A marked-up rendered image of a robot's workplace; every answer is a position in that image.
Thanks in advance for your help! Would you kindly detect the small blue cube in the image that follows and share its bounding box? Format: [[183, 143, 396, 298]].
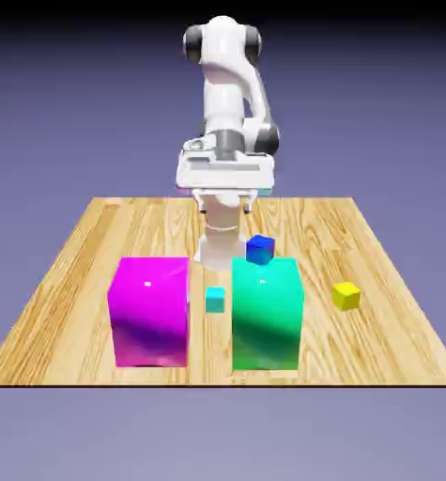
[[245, 234, 277, 267]]

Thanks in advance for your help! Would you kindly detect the large magenta box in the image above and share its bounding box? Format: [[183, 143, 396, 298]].
[[106, 256, 191, 369]]

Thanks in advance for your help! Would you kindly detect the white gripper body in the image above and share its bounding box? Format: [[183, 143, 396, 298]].
[[175, 148, 276, 197]]

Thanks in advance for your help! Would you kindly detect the large green box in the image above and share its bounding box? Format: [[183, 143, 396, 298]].
[[230, 256, 306, 372]]

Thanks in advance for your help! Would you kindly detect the small yellow cube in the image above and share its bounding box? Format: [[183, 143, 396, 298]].
[[331, 281, 362, 312]]

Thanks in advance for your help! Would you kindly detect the small cyan cube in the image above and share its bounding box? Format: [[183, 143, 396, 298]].
[[204, 287, 226, 314]]

